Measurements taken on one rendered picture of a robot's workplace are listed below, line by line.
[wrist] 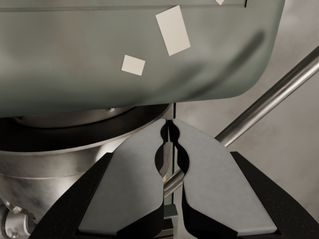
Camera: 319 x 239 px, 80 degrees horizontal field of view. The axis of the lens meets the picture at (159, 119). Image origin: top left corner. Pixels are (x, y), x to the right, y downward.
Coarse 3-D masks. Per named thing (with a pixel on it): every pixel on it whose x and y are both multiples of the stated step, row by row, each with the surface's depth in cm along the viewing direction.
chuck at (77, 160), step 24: (0, 120) 26; (120, 120) 25; (144, 120) 25; (0, 144) 21; (24, 144) 21; (48, 144) 21; (72, 144) 21; (96, 144) 21; (0, 168) 21; (24, 168) 20; (48, 168) 21; (72, 168) 21
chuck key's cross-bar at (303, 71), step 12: (312, 60) 12; (288, 72) 13; (300, 72) 12; (312, 72) 12; (276, 84) 13; (288, 84) 13; (300, 84) 12; (264, 96) 13; (276, 96) 13; (252, 108) 14; (264, 108) 13; (240, 120) 14; (252, 120) 14; (228, 132) 14; (240, 132) 14; (228, 144) 15; (168, 180) 17; (180, 180) 16; (168, 192) 17
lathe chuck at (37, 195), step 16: (0, 176) 22; (16, 176) 22; (64, 176) 21; (80, 176) 22; (0, 192) 25; (16, 192) 23; (32, 192) 22; (48, 192) 22; (64, 192) 22; (16, 208) 27; (32, 208) 24; (48, 208) 24
